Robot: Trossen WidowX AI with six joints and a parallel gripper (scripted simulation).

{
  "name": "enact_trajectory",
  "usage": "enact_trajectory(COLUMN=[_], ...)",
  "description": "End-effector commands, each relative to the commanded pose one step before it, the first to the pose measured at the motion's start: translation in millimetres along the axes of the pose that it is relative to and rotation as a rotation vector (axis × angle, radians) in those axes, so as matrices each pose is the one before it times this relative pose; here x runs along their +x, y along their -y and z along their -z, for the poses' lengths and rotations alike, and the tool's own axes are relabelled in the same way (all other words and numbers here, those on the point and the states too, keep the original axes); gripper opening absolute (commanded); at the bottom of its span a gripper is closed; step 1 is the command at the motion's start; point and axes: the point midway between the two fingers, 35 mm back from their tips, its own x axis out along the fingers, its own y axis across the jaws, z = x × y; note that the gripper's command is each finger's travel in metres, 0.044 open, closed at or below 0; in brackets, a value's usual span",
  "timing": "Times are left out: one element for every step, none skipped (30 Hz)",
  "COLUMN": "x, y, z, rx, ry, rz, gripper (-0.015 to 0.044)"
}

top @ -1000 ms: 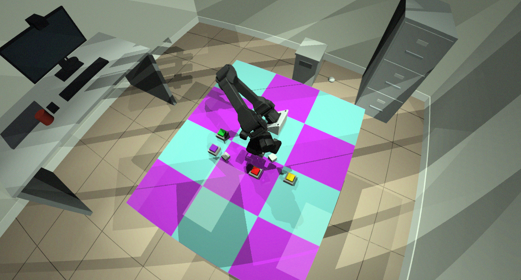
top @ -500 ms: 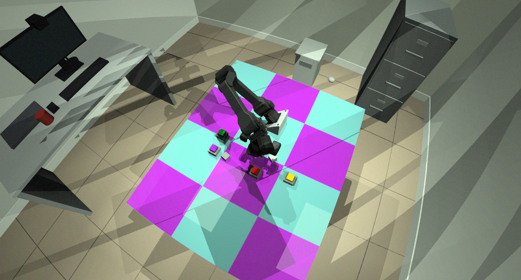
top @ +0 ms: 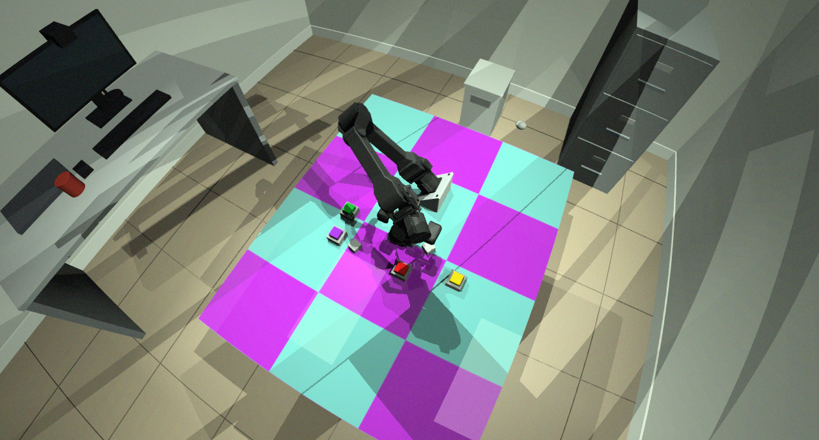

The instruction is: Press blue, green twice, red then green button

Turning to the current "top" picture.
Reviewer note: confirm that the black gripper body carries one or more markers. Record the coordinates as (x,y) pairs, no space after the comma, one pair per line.
(434,228)

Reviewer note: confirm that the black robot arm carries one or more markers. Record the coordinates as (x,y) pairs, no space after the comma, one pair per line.
(358,130)

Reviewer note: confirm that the yellow button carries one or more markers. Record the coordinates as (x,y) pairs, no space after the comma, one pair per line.
(455,280)

